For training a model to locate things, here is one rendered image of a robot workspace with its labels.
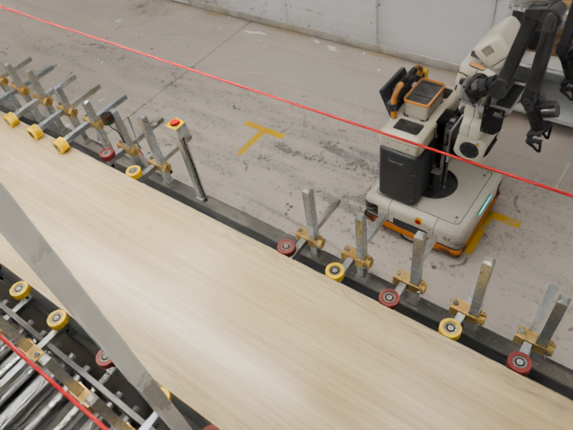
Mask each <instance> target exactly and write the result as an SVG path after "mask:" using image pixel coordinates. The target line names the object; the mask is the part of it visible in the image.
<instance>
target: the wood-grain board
mask: <svg viewBox="0 0 573 430"><path fill-rule="evenodd" d="M4 115H6V114H5V113H2V112H0V181H1V183H2V184H3V186H4V187H5V188H6V189H7V190H8V192H9V193H10V194H11V195H12V196H13V198H14V199H15V201H16V202H17V203H18V205H19V206H20V207H21V209H22V210H23V211H24V213H25V214H26V215H27V217H29V219H30V220H31V221H32V222H33V224H34V225H35V226H36V228H37V229H38V230H39V232H40V233H41V234H42V236H43V237H44V238H45V240H46V241H47V242H48V243H49V244H50V246H51V247H52V248H53V249H54V251H55V252H56V254H57V255H58V256H59V257H60V259H61V260H62V262H63V263H64V264H65V265H66V267H67V268H68V269H69V270H70V271H71V272H72V274H73V275H74V277H75V278H76V279H77V280H78V282H79V283H80V285H81V286H82V287H83V289H84V290H85V291H86V293H87V294H88V295H89V296H90V297H91V298H92V300H93V301H94V302H95V304H96V305H97V306H98V308H99V309H100V310H101V312H102V313H103V314H104V316H105V317H106V318H107V320H108V321H109V322H110V323H111V324H112V325H113V327H114V328H115V330H116V331H117V332H118V333H119V335H120V336H121V338H122V339H123V340H124V342H125V343H126V344H127V346H128V347H129V348H130V349H131V350H132V351H133V353H134V354H135V355H136V357H137V358H138V359H139V361H140V362H141V363H142V365H143V366H144V367H145V369H146V370H147V371H148V373H149V374H150V375H151V376H152V377H153V379H154V380H155V381H156V382H157V383H158V384H160V385H161V386H162V387H164V388H166V389H167V390H168V391H169V392H170V393H171V394H172V395H174V396H175V397H176V398H178V399H179V400H181V401H182V402H183V403H185V404H186V405H187V406H188V407H189V408H190V409H192V410H193V411H195V412H196V413H197V414H199V415H200V416H202V417H203V418H204V419H206V420H207V421H208V422H210V423H211V424H212V425H213V426H216V427H218V428H219V429H220V430H573V401H571V400H569V399H568V398H566V397H564V396H562V395H560V394H558V393H556V392H554V391H552V390H550V389H548V388H546V387H544V386H542V385H540V384H538V383H536V382H534V381H532V380H530V379H528V378H526V377H524V376H522V375H520V374H518V373H516V372H514V371H512V370H510V369H508V368H506V367H504V366H502V365H500V364H498V363H497V362H495V361H493V360H491V359H489V358H487V357H485V356H483V355H481V354H479V353H477V352H475V351H473V350H471V349H469V348H467V347H465V346H463V345H461V344H459V343H457V342H455V341H453V340H451V339H449V338H447V337H445V336H443V335H441V334H439V333H437V332H435V331H433V330H431V329H429V328H427V327H425V326H424V325H422V324H420V323H418V322H416V321H414V320H412V319H410V318H408V317H405V316H404V315H402V314H400V313H398V312H396V311H393V310H392V309H390V308H388V307H386V306H384V305H382V304H380V303H378V302H376V301H374V300H372V299H370V298H368V297H366V296H364V295H362V294H360V293H358V292H356V291H354V290H352V289H350V288H348V287H346V286H345V285H343V284H341V283H339V282H336V281H334V280H333V279H331V278H329V277H327V276H324V275H323V274H321V273H319V272H317V271H315V270H312V269H311V268H309V267H307V266H305V265H303V264H300V263H299V262H297V261H295V260H293V259H290V258H288V257H287V256H285V255H283V254H281V253H278V252H277V251H276V250H274V249H272V248H270V247H267V246H265V245H264V244H262V243H260V242H258V241H255V240H253V239H252V238H250V237H248V236H246V235H243V234H241V233H240V232H238V231H236V230H233V229H231V228H229V227H228V226H226V225H224V224H221V223H219V222H218V221H216V220H214V219H212V218H209V217H207V216H206V215H204V214H203V213H201V212H198V211H196V210H194V209H193V208H191V207H189V206H186V205H184V204H182V203H181V202H179V201H177V200H174V199H172V198H171V197H169V196H167V195H164V194H162V193H160V192H159V191H157V190H155V189H152V188H150V187H148V186H147V185H145V184H143V183H140V182H138V181H136V180H135V179H133V178H131V177H129V176H127V175H125V174H124V173H122V172H120V171H117V170H115V169H113V168H112V167H110V166H107V165H105V164H103V163H101V162H100V161H98V160H95V159H93V158H91V157H89V156H88V155H86V154H83V153H81V152H79V151H77V150H76V149H74V148H71V147H70V148H69V149H68V150H67V151H66V152H64V153H63V154H60V153H59V152H58V151H57V150H56V149H55V148H54V147H53V145H52V142H53V141H54V140H55V139H54V138H53V137H50V136H48V135H46V134H43V136H41V137H40V138H39V139H38V140H34V139H33V138H31V137H30V136H29V134H28V133H27V131H26V129H27V128H28V127H30V126H29V125H26V124H24V123H22V122H20V123H19V124H18V125H16V126H15V127H13V128H11V127H9V126H8V125H7V124H6V123H5V121H4V120H3V116H4ZM0 264H1V265H3V266H4V267H5V268H7V269H8V270H9V271H11V272H12V273H13V274H15V275H16V276H18V277H19V278H20V279H21V280H22V281H23V282H26V283H27V284H28V285H29V286H30V287H32V288H33V289H34V290H36V291H37V292H38V293H40V294H41V295H43V296H44V298H46V299H47V300H49V301H50V302H51V303H53V304H54V305H55V306H57V307H58V308H59V309H61V310H63V311H64V312H65V313H66V314H67V315H68V316H70V317H71V318H72V319H74V320H75V318H74V317H73V316H72V315H71V314H70V312H69V311H68V310H67V309H66V308H65V307H64V305H63V304H62V303H61V302H60V301H59V300H58V299H57V298H56V297H55V296H54V295H53V293H52V292H51V291H50V290H49V289H48V288H47V286H46V285H45V284H44V283H43V282H42V280H41V279H40V278H39V277H38V276H37V275H36V273H35V272H34V271H33V270H32V269H31V268H30V266H29V265H28V264H27V263H26V262H25V260H24V259H23V258H22V257H21V256H20V255H19V254H18V253H17V252H16V251H15V250H14V249H13V247H12V246H11V245H10V244H9V243H8V241H7V240H6V239H5V238H4V237H3V236H2V234H1V233H0ZM75 321H76V320H75ZM76 322H77V321H76Z"/></svg>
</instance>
